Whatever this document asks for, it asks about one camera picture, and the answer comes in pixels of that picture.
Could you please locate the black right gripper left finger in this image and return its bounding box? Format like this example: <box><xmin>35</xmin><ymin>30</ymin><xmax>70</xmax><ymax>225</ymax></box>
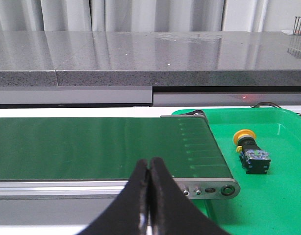
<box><xmin>79</xmin><ymin>159</ymin><xmax>149</xmax><ymax>235</ymax></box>

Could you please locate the grey granite counter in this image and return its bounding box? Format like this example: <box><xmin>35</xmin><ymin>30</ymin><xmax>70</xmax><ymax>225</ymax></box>
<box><xmin>0</xmin><ymin>30</ymin><xmax>301</xmax><ymax>108</ymax></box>

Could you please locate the green plastic tray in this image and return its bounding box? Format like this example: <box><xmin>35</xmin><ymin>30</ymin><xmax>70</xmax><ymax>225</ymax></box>
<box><xmin>171</xmin><ymin>107</ymin><xmax>301</xmax><ymax>235</ymax></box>

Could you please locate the black cable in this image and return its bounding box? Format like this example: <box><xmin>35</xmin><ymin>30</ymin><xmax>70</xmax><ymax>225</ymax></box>
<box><xmin>250</xmin><ymin>101</ymin><xmax>301</xmax><ymax>120</ymax></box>

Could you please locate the black wire rack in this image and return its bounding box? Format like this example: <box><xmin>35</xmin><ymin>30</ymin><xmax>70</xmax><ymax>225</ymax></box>
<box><xmin>292</xmin><ymin>16</ymin><xmax>301</xmax><ymax>36</ymax></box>

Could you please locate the yellow push button switch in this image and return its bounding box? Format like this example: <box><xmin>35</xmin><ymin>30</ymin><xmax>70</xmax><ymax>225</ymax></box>
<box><xmin>233</xmin><ymin>129</ymin><xmax>271</xmax><ymax>174</ymax></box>

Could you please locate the green belt conveyor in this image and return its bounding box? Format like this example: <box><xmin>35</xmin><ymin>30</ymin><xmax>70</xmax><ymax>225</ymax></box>
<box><xmin>0</xmin><ymin>112</ymin><xmax>240</xmax><ymax>199</ymax></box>

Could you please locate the white curtain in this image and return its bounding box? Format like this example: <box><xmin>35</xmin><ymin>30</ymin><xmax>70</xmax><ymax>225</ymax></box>
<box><xmin>0</xmin><ymin>0</ymin><xmax>301</xmax><ymax>32</ymax></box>

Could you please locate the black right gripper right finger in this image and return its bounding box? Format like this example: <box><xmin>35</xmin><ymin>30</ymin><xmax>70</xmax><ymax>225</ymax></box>
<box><xmin>150</xmin><ymin>157</ymin><xmax>228</xmax><ymax>235</ymax></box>

